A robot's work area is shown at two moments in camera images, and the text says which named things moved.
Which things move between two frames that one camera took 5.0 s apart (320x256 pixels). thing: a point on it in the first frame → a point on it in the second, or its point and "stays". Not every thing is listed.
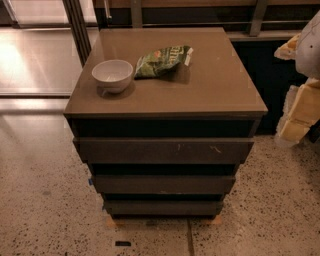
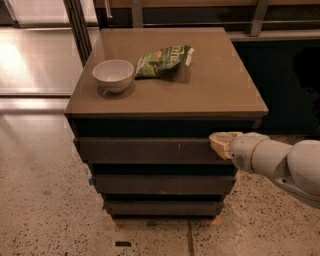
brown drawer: x=163 y=207 stays
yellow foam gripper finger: x=301 y=111 → x=240 y=147
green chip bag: x=162 y=62 stays
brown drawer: x=164 y=150 stays
